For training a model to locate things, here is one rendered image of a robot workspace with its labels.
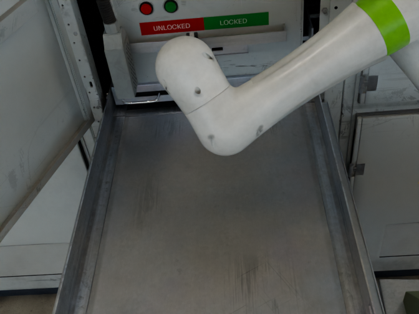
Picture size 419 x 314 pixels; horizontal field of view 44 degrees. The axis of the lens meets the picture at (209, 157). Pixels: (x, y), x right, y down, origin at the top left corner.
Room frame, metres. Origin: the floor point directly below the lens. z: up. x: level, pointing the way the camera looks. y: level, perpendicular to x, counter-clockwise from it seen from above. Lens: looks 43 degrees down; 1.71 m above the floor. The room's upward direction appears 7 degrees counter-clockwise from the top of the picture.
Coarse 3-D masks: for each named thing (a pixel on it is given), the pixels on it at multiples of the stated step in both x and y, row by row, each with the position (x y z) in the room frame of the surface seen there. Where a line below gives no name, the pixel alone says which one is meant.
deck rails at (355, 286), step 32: (320, 128) 0.99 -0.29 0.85; (96, 160) 0.93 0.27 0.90; (320, 160) 0.87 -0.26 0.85; (96, 192) 0.86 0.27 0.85; (96, 224) 0.77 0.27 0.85; (352, 224) 0.62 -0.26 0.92; (96, 256) 0.68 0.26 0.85; (352, 256) 0.59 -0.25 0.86; (64, 288) 0.57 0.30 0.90; (352, 288) 0.52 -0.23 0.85
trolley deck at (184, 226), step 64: (128, 128) 1.09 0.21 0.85; (192, 128) 1.06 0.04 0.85; (128, 192) 0.86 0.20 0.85; (192, 192) 0.83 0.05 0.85; (256, 192) 0.80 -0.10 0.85; (320, 192) 0.78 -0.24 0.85; (128, 256) 0.67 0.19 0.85; (192, 256) 0.65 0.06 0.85; (256, 256) 0.63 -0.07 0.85; (320, 256) 0.61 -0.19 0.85
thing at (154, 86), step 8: (232, 80) 1.15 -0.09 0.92; (240, 80) 1.15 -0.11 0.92; (248, 80) 1.15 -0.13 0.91; (112, 88) 1.18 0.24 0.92; (144, 88) 1.17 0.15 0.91; (152, 88) 1.17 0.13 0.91; (160, 88) 1.17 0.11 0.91; (136, 96) 1.18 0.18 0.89; (144, 96) 1.17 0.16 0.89; (152, 96) 1.17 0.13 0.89; (160, 96) 1.17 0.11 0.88; (168, 96) 1.17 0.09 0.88; (120, 104) 1.18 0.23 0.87
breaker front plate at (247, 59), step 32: (128, 0) 1.18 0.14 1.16; (160, 0) 1.18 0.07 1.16; (192, 0) 1.17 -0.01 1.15; (224, 0) 1.16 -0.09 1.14; (256, 0) 1.16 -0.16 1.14; (288, 0) 1.15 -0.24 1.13; (128, 32) 1.19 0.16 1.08; (224, 32) 1.16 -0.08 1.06; (256, 32) 1.16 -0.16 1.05; (288, 32) 1.15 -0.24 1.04; (224, 64) 1.16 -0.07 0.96; (256, 64) 1.16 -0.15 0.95
